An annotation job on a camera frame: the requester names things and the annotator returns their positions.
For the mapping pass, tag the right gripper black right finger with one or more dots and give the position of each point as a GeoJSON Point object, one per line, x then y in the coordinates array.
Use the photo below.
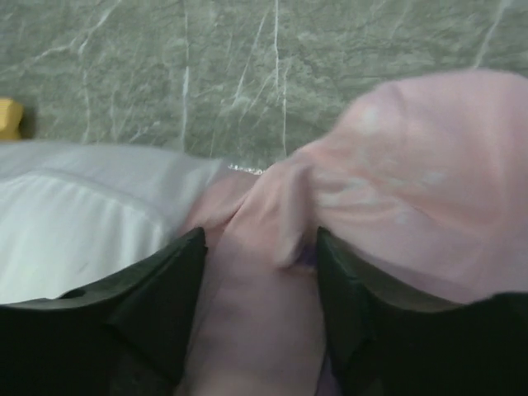
{"type": "Point", "coordinates": [387, 338]}

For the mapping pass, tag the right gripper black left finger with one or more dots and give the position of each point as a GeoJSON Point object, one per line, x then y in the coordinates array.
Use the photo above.
{"type": "Point", "coordinates": [125, 334]}

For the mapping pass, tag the white pillow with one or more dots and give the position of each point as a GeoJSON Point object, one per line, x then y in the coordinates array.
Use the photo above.
{"type": "Point", "coordinates": [72, 214]}

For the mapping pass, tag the purple princess print pillowcase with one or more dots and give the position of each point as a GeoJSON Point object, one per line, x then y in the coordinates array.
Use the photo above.
{"type": "Point", "coordinates": [423, 178]}

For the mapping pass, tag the yellow car print pillow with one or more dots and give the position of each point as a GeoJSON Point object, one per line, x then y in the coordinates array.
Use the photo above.
{"type": "Point", "coordinates": [11, 113]}

